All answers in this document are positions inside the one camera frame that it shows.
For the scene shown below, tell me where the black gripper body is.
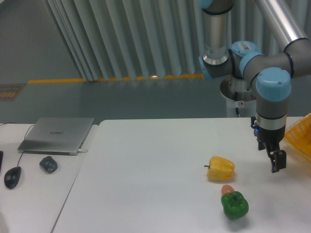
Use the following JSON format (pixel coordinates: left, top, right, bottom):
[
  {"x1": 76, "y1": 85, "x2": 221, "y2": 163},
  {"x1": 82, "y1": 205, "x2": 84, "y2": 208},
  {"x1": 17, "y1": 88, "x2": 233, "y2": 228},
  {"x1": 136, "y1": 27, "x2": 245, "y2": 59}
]
[{"x1": 251, "y1": 116, "x2": 285, "y2": 151}]

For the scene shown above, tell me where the yellow bell pepper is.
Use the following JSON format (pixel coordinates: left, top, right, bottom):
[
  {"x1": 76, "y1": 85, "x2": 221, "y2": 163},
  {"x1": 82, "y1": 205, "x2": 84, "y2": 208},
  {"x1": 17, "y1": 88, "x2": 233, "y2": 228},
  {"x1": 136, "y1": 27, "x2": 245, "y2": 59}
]
[{"x1": 204, "y1": 156, "x2": 235, "y2": 182}]

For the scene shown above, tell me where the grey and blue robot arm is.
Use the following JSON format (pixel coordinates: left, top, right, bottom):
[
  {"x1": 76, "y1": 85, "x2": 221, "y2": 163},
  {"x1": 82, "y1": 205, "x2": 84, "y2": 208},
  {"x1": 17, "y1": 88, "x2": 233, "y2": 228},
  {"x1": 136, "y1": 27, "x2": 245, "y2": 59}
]
[{"x1": 199, "y1": 0, "x2": 311, "y2": 173}]

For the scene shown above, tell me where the yellow woven basket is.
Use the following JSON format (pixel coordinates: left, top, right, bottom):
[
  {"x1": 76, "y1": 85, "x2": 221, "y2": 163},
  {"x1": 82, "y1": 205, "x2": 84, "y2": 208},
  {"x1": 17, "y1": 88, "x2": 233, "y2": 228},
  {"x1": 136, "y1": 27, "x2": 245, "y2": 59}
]
[{"x1": 284, "y1": 113, "x2": 311, "y2": 163}]

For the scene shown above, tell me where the green bell pepper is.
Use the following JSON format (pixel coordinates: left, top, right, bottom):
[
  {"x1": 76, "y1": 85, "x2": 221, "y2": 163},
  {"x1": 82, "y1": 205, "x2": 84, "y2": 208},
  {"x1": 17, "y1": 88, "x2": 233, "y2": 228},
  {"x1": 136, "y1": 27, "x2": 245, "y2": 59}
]
[{"x1": 221, "y1": 191, "x2": 249, "y2": 220}]

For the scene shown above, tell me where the small orange-pink toy vegetable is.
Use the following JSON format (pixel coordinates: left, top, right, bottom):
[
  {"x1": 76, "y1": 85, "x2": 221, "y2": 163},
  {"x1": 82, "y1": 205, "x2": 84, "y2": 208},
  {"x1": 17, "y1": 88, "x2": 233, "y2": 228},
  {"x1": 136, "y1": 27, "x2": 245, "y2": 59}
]
[{"x1": 221, "y1": 184, "x2": 235, "y2": 195}]

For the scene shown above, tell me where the white pleated curtain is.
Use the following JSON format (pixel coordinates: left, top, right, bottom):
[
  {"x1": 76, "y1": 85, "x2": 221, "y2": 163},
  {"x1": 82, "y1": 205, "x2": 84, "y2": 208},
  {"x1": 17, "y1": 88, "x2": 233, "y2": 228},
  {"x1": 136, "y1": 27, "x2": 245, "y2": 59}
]
[{"x1": 43, "y1": 0, "x2": 303, "y2": 82}]

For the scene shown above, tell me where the black power adapter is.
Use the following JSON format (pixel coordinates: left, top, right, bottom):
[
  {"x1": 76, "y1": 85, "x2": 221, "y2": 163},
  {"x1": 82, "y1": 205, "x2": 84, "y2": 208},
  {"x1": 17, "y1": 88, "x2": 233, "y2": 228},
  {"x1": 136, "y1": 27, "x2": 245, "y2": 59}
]
[{"x1": 39, "y1": 156, "x2": 58, "y2": 174}]

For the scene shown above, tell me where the silver closed laptop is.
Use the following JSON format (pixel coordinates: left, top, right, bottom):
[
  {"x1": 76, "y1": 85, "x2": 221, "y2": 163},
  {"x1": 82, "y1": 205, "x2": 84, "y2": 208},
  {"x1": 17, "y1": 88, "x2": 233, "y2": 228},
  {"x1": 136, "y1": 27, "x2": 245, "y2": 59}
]
[{"x1": 17, "y1": 117, "x2": 94, "y2": 155}]

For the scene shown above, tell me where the black computer mouse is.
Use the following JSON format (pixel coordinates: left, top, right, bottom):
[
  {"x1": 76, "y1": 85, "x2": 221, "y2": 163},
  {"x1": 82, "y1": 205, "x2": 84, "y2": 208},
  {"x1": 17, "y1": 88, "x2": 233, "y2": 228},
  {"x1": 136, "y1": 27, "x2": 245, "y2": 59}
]
[{"x1": 4, "y1": 166, "x2": 22, "y2": 189}]

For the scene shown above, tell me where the black device at left edge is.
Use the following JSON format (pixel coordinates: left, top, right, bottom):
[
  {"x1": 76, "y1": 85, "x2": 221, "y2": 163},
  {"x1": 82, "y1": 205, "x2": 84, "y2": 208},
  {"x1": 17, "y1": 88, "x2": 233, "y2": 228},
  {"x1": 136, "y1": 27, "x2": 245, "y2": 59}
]
[{"x1": 0, "y1": 151, "x2": 4, "y2": 173}]

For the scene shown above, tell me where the black cable on pedestal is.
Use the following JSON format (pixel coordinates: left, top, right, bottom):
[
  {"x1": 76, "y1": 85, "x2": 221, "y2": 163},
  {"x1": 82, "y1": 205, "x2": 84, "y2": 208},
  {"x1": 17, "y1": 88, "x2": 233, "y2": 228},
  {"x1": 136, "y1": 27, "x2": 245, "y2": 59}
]
[{"x1": 234, "y1": 91, "x2": 242, "y2": 118}]

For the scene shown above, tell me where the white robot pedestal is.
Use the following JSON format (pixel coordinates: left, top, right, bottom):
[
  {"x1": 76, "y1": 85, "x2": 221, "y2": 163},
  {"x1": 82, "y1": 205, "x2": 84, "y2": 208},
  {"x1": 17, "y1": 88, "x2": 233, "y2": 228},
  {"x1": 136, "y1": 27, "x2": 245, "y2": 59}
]
[{"x1": 220, "y1": 76, "x2": 256, "y2": 117}]

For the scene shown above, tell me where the black mouse cable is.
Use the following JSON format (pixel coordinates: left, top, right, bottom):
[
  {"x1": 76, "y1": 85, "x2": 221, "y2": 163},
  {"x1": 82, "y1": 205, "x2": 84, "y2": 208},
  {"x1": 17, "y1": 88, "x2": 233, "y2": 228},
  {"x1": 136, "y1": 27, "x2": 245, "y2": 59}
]
[{"x1": 0, "y1": 122, "x2": 36, "y2": 168}]

